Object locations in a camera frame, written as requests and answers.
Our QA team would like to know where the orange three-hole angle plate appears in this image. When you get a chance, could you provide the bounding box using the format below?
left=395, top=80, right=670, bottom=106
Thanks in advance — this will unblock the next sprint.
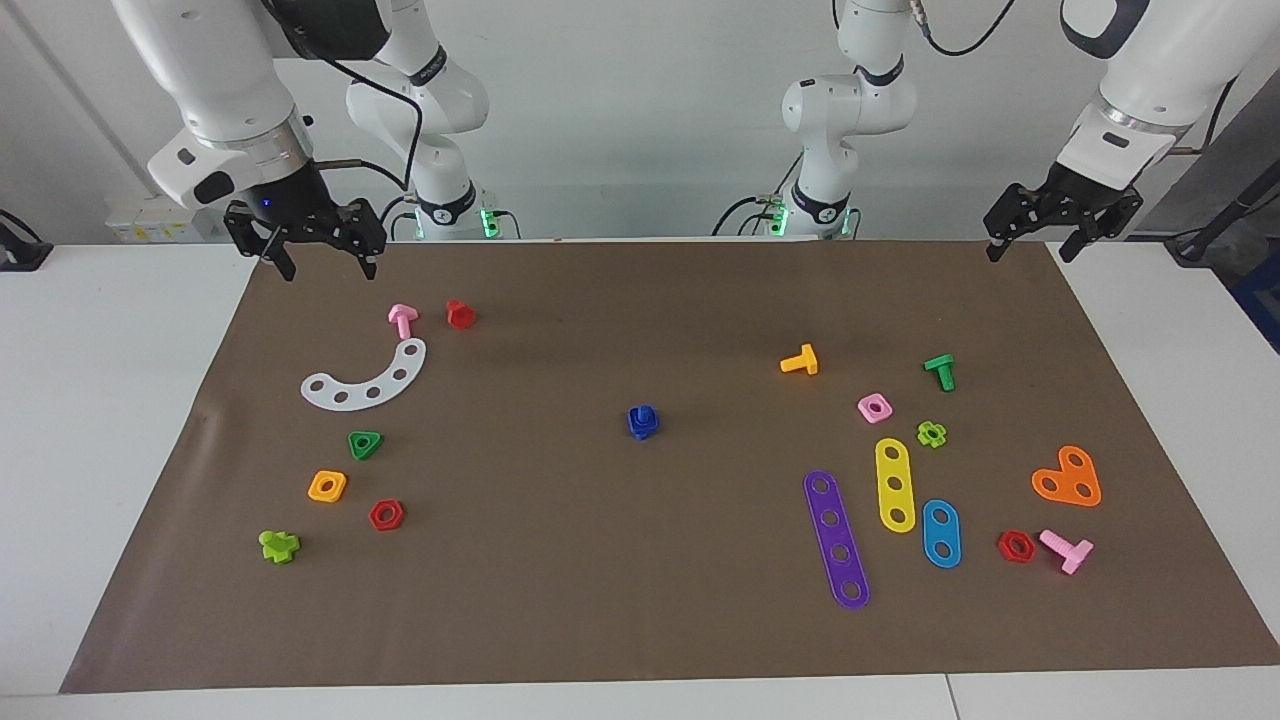
left=1031, top=445, right=1103, bottom=509

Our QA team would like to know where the blue box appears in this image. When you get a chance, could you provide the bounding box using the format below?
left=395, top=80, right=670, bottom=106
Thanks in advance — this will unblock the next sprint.
left=1230, top=250, right=1280, bottom=353

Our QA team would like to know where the white curved five-hole plate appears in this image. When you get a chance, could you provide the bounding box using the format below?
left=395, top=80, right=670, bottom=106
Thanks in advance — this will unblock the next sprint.
left=300, top=338, right=428, bottom=412

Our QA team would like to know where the black stand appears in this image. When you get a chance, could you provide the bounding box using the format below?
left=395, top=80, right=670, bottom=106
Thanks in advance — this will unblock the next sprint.
left=1165, top=165, right=1280, bottom=268

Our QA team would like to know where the black clamp base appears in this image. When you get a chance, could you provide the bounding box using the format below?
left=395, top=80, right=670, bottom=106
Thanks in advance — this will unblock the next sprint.
left=0, top=208, right=54, bottom=272

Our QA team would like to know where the purple four-hole plate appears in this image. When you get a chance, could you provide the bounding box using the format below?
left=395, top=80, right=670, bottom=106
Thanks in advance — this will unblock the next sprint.
left=803, top=470, right=871, bottom=610

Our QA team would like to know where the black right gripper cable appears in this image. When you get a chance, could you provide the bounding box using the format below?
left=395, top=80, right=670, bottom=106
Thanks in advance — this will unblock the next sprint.
left=295, top=40, right=426, bottom=193

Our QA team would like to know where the brown table mat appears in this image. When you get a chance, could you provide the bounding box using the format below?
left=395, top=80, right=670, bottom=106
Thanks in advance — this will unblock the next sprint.
left=60, top=238, right=1280, bottom=695

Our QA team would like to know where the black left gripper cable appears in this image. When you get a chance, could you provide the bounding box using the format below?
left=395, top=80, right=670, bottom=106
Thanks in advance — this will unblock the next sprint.
left=1165, top=75, right=1243, bottom=157

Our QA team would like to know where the yellow three-hole plate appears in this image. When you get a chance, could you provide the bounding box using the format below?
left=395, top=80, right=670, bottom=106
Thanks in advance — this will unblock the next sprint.
left=875, top=438, right=917, bottom=534

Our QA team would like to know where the blue two-hole plate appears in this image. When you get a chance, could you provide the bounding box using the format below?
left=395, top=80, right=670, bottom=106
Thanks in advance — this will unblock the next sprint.
left=921, top=499, right=963, bottom=570

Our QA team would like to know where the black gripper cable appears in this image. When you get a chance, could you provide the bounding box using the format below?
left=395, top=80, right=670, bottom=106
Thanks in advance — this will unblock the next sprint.
left=295, top=40, right=426, bottom=193
left=1165, top=75, right=1243, bottom=157

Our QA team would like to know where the black base cable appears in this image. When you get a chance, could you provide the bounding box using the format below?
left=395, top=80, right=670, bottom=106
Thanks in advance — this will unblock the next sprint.
left=712, top=195, right=801, bottom=239

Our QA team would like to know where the white power strip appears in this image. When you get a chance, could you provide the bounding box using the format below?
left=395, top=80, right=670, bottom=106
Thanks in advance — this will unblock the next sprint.
left=107, top=195, right=229, bottom=245

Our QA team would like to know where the black arm joint cable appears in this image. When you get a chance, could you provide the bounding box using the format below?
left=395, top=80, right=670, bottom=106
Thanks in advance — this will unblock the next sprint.
left=905, top=0, right=1017, bottom=57

